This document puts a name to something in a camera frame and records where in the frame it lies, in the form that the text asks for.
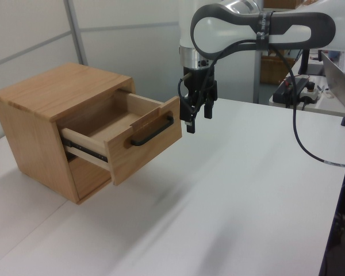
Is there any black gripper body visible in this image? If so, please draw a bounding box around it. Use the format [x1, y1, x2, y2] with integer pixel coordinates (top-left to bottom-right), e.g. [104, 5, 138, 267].
[183, 66, 216, 101]

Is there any wooden drawer with black handle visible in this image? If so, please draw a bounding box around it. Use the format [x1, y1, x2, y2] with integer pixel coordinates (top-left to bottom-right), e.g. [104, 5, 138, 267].
[59, 91, 182, 186]

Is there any wooden two-drawer cabinet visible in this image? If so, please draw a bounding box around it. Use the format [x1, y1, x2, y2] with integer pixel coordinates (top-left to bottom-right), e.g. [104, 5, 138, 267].
[0, 62, 136, 205]

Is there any brown woven basket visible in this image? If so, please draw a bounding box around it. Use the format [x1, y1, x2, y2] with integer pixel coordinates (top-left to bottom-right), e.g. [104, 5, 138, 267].
[260, 54, 297, 86]

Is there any black power unit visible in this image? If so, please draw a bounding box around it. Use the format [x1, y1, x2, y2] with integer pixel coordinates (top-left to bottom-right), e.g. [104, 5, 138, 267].
[272, 76, 310, 105]

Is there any grey emergency stop button box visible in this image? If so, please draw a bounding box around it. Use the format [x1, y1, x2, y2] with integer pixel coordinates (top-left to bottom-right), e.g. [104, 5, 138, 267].
[300, 81, 323, 105]

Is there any black monitor stand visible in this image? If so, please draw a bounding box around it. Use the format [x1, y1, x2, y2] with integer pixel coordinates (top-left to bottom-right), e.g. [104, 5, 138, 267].
[297, 48, 325, 77]

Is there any cardboard box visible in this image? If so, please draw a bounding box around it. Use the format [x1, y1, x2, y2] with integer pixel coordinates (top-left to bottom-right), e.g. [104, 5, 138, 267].
[263, 0, 303, 9]

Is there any white side desk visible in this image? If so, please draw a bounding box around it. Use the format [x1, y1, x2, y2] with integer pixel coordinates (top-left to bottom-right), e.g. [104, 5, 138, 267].
[269, 73, 345, 119]

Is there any silver laptop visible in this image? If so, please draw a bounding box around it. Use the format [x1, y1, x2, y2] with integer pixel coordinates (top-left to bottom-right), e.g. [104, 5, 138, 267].
[320, 51, 345, 110]

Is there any black cable strap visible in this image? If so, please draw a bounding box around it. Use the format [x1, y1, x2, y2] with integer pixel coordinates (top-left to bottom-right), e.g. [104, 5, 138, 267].
[255, 10, 274, 50]

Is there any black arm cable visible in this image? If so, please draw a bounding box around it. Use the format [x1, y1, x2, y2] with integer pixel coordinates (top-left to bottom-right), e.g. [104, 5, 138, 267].
[177, 40, 345, 169]

